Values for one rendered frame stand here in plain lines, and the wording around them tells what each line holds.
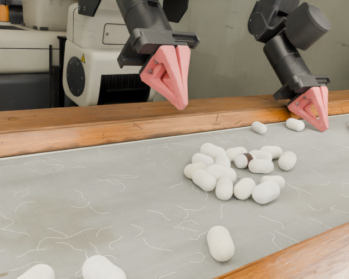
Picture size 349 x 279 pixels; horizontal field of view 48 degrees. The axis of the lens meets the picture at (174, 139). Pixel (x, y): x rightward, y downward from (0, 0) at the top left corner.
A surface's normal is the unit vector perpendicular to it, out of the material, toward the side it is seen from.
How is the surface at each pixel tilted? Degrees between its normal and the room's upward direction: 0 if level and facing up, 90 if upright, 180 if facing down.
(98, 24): 98
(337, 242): 0
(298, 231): 0
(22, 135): 45
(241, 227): 0
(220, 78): 90
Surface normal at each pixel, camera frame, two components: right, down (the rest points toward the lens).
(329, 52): -0.76, 0.14
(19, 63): 0.64, 0.32
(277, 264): 0.11, -0.94
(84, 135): 0.48, -0.44
